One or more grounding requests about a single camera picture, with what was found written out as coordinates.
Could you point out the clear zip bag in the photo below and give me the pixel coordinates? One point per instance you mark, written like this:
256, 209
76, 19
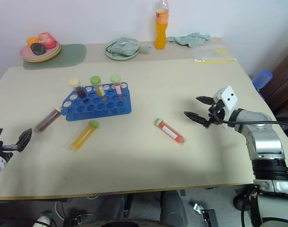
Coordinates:
206, 55

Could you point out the dark wooden cabinet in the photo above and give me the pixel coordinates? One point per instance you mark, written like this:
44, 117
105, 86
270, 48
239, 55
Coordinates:
285, 80

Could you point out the orange toy fruit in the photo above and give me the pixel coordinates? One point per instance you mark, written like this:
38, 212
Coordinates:
32, 40

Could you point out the pink plate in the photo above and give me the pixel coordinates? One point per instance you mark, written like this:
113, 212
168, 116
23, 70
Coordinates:
26, 53

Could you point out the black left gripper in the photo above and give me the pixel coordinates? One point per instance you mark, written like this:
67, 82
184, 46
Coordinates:
2, 149

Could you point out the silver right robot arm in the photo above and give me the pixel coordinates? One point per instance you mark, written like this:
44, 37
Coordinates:
267, 144

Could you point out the black box on floor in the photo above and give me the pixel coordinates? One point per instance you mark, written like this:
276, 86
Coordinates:
209, 217

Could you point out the dark toy mangosteen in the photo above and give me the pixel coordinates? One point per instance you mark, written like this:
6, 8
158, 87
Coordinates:
37, 49

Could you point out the green placemat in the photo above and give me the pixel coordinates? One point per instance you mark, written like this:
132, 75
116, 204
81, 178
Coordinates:
70, 55

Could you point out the pale green cloth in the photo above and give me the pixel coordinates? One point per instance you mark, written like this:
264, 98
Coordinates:
192, 39

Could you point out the dark rounded shape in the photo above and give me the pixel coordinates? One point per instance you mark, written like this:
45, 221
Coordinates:
173, 208

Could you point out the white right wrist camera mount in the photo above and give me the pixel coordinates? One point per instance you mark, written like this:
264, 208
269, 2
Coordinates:
228, 98

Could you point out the blue ribbed water bottle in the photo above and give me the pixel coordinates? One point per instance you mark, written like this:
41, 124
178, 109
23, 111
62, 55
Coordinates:
262, 79

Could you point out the yellow liquid tube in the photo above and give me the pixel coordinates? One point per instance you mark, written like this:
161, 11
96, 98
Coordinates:
83, 136

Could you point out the orange tube green cap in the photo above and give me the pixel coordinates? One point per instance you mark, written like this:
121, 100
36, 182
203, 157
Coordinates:
98, 88

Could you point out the blue test tube rack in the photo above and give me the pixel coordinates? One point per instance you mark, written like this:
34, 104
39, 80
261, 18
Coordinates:
99, 108

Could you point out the orange soda bottle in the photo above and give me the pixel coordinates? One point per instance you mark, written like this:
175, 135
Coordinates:
161, 33

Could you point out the dark tube yellow cap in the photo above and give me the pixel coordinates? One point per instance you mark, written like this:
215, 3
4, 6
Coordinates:
80, 91

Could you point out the pale green plate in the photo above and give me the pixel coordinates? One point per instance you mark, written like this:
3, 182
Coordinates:
110, 56

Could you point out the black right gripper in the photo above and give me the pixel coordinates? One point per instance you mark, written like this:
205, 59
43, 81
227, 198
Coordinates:
216, 117

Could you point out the pink toy peach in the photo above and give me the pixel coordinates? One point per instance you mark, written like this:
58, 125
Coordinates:
47, 40

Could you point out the dark red tube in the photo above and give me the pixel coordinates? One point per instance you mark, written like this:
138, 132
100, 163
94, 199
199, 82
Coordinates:
46, 120

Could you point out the yellow plate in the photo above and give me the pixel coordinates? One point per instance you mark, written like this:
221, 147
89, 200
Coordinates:
52, 56

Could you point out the white rounded floor object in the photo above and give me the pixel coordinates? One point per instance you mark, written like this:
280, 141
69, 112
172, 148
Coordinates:
42, 220

